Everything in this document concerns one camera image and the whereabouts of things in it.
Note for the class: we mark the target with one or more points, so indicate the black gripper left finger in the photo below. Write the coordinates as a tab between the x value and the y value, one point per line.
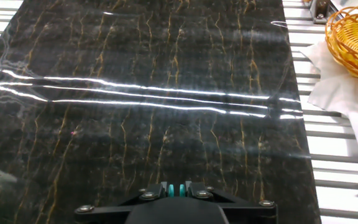
110	213

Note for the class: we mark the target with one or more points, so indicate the yellow wicker basket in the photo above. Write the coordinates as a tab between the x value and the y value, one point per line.
353	40

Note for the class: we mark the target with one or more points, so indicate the metal corner bracket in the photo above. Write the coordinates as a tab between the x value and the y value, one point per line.
322	11

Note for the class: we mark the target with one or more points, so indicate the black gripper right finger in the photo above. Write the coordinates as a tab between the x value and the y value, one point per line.
247	213

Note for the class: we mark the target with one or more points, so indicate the dark marble pattern mat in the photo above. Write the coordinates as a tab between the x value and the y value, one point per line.
151	140

